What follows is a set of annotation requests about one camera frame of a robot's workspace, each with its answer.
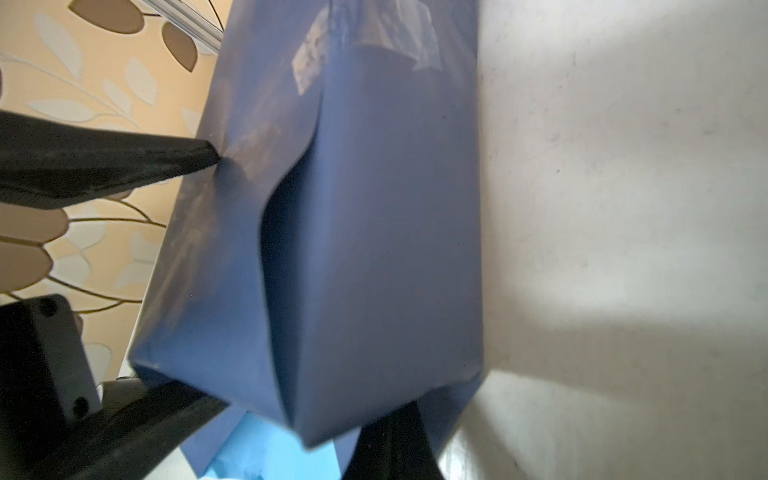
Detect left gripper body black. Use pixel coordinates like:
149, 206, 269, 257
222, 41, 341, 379
1, 294, 102, 462

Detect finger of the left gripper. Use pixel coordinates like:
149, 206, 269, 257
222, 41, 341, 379
1, 111, 220, 209

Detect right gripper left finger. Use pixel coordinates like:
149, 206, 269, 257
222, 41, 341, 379
31, 379, 228, 479

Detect light blue wrapping paper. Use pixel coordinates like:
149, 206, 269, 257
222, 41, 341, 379
129, 1, 483, 479

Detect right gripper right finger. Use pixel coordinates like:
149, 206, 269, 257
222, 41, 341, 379
342, 402, 444, 480

